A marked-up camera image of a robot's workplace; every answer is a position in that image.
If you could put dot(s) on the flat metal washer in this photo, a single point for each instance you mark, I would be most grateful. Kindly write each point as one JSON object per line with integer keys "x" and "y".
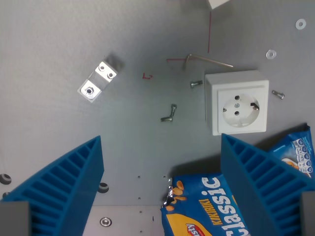
{"x": 300, "y": 24}
{"x": 271, "y": 54}

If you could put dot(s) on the white block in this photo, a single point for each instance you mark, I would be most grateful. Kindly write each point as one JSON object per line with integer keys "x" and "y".
{"x": 216, "y": 3}

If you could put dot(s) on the black round table plug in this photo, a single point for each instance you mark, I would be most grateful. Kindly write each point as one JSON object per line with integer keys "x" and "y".
{"x": 104, "y": 187}
{"x": 5, "y": 178}

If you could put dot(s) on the white wall power socket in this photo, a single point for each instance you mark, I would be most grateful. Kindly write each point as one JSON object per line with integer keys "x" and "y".
{"x": 236, "y": 105}

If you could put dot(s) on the small metal cap screw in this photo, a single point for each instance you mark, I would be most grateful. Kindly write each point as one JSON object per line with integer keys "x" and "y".
{"x": 196, "y": 84}
{"x": 173, "y": 109}
{"x": 166, "y": 119}
{"x": 278, "y": 94}

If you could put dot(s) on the grey metal base plate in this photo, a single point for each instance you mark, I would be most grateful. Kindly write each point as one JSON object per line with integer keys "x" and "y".
{"x": 128, "y": 221}

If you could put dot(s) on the blue peanut snack bag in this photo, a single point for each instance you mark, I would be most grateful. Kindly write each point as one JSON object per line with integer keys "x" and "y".
{"x": 199, "y": 214}

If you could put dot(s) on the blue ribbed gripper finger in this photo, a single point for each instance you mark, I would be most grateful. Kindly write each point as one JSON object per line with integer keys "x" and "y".
{"x": 61, "y": 186}
{"x": 265, "y": 186}

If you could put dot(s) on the shiny aluminium angle bracket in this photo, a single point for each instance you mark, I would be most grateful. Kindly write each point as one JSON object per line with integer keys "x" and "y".
{"x": 98, "y": 78}

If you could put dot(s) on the round silver plate bolt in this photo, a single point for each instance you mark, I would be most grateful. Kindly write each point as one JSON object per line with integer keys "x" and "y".
{"x": 105, "y": 222}

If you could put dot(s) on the metal allen key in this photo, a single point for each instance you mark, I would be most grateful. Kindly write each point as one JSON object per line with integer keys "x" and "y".
{"x": 209, "y": 60}

